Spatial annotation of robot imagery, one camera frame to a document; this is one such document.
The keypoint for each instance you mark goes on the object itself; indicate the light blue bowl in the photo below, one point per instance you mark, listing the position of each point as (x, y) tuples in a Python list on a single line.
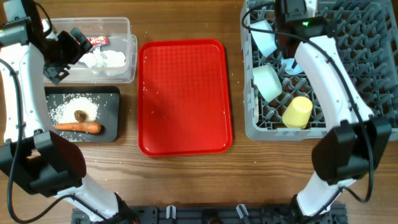
[(264, 41)]

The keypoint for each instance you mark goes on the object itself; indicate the brown food scrap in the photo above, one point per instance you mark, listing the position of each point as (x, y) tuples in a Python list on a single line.
[(80, 116)]

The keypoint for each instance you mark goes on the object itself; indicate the crumpled white tissue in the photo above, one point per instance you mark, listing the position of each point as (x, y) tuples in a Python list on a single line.
[(108, 62)]

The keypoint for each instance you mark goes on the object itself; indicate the red snack wrapper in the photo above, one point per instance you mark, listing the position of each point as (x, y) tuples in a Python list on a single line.
[(98, 40)]

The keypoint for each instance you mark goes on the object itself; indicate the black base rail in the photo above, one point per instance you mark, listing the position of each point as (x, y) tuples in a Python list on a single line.
[(266, 214)]

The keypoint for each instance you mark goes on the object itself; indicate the large light blue plate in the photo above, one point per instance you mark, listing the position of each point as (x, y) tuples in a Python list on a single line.
[(291, 66)]

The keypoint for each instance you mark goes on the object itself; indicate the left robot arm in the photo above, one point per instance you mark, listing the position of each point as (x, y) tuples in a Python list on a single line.
[(34, 156)]

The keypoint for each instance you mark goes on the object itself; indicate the grey dishwasher rack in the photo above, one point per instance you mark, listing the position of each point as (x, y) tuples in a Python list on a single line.
[(367, 45)]

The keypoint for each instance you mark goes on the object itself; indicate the pile of rice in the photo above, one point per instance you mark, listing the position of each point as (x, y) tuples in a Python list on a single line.
[(62, 107)]

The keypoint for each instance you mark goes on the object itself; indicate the red serving tray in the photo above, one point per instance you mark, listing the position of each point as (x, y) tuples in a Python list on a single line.
[(183, 105)]

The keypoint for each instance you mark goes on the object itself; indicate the orange carrot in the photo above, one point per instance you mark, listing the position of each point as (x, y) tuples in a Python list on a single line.
[(87, 127)]

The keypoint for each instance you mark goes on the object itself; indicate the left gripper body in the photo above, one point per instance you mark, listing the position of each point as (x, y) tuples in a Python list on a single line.
[(65, 50)]

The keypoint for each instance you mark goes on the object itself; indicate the green bowl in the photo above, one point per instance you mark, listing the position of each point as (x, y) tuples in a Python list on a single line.
[(267, 82)]

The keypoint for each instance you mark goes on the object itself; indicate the yellow plastic cup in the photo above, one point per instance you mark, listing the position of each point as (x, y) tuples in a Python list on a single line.
[(298, 112)]

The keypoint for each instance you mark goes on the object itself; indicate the black food waste tray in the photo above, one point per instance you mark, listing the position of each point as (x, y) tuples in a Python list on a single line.
[(110, 104)]

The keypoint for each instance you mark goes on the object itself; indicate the white plastic spoon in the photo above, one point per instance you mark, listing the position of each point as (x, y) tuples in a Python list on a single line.
[(256, 108)]

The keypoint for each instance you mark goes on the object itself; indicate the clear plastic waste bin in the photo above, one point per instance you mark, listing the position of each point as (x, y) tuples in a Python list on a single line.
[(118, 30)]

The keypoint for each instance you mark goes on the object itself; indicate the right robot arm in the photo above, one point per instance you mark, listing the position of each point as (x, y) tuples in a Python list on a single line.
[(347, 156)]

